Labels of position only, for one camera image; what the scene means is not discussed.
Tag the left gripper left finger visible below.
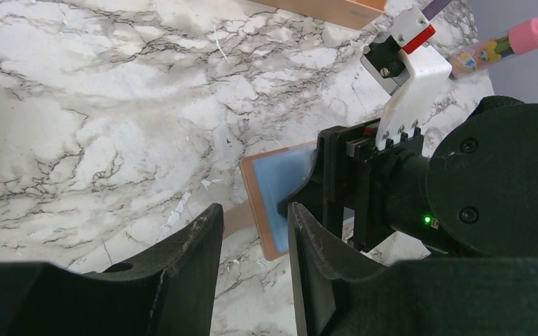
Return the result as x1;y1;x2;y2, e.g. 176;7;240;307
0;204;224;335

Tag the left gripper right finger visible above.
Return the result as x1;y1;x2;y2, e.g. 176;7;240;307
288;203;538;335

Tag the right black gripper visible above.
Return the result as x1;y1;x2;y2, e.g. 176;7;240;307
277;122;441;252

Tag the brown leather card holder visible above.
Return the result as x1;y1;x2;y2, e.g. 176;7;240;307
223;142;316;260

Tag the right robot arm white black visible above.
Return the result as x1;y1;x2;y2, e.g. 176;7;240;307
277;96;538;258

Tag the peach desk organizer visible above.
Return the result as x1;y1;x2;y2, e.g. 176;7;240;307
254;0;387;30

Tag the pink cap small bottle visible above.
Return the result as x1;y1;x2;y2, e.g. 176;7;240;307
448;17;538;79

